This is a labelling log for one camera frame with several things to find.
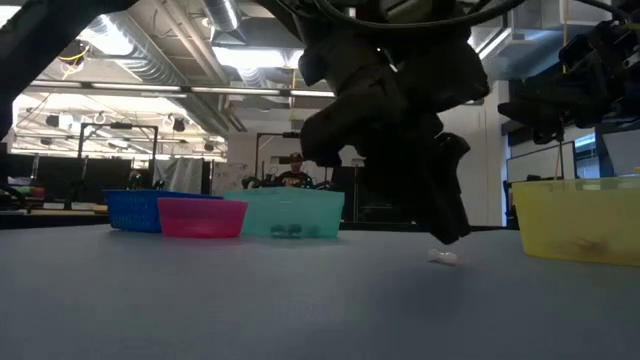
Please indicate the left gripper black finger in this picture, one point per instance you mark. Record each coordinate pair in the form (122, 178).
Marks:
(457, 170)
(405, 185)

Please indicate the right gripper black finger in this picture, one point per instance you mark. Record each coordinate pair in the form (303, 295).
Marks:
(530, 115)

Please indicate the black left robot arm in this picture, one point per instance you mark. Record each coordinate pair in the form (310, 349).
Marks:
(35, 40)

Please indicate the glass partition panel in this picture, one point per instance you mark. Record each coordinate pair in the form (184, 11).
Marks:
(540, 162)

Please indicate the dark cabinet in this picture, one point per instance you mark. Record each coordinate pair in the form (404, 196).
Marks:
(350, 195)

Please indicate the small white plastic bone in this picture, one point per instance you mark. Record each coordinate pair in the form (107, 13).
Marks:
(442, 256)

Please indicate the teal plastic bin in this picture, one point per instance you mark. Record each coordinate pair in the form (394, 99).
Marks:
(300, 207)

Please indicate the person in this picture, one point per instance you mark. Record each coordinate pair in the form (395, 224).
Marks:
(296, 175)

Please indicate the translucent yellow plastic bin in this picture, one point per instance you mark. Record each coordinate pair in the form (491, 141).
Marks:
(575, 215)

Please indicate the pink round plastic bowl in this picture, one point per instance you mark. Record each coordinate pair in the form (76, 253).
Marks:
(200, 217)

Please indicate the grey cover cloth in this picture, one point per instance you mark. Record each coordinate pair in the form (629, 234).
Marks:
(177, 175)

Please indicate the long ceiling light strip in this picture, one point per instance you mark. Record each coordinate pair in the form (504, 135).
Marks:
(150, 87)

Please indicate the blue plastic basket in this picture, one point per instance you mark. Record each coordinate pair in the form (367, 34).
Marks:
(130, 210)

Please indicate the black monitor row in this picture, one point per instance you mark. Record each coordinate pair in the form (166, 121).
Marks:
(100, 177)

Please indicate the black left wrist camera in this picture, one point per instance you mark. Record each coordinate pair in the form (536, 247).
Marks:
(330, 140)

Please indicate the black gantry frame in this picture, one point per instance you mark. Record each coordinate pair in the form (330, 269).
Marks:
(117, 126)
(265, 135)

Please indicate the silver ceiling duct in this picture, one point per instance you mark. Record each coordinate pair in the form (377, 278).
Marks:
(222, 14)

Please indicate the black metal table frame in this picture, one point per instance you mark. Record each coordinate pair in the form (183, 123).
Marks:
(50, 220)

